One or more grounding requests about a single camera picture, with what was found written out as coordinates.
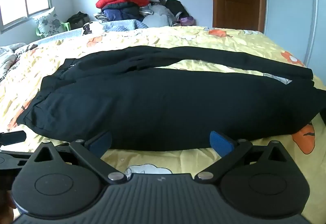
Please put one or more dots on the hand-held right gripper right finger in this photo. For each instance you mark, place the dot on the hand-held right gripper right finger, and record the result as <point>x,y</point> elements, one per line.
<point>221,143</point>

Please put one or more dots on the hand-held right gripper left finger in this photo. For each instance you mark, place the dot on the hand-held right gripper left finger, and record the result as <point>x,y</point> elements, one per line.
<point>100,142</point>

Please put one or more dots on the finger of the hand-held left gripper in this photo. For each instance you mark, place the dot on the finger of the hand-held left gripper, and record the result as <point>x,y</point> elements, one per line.
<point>11,159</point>
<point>12,137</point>

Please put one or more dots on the black pants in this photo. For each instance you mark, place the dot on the black pants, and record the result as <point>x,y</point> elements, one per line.
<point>163,101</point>

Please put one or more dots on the grey striped bedding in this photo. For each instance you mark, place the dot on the grey striped bedding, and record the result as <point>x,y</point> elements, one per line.
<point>7,58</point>

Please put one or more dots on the bed with yellow floral sheet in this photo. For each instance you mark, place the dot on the bed with yellow floral sheet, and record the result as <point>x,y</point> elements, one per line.
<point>178,38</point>

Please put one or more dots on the small black and white item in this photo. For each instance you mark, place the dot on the small black and white item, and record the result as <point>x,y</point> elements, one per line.
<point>87,29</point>

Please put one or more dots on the white cloth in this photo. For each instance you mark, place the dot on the white cloth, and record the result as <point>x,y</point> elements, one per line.
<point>98,27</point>

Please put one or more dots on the light blue quilted blanket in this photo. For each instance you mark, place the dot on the light blue quilted blanket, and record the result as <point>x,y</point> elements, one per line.
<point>122,25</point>

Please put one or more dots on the floral pillow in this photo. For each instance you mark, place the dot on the floral pillow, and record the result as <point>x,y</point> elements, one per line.
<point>48,22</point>

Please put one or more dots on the green plastic chair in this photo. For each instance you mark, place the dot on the green plastic chair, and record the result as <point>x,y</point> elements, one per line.
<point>66,25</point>

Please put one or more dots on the dark bag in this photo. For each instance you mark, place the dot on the dark bag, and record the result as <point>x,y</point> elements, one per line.
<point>77,20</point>

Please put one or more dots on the purple bag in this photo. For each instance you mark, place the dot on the purple bag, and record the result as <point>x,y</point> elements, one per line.
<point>187,20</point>

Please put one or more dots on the navy jacket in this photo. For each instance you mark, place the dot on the navy jacket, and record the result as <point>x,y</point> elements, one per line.
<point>119,13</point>

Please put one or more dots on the grey cloth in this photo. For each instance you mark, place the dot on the grey cloth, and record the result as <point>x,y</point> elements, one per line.
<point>155,20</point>

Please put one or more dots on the black backpack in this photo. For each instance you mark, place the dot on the black backpack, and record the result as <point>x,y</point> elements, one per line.
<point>175,7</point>

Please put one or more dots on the white wardrobe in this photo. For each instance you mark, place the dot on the white wardrobe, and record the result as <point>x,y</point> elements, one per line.
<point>287,10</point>

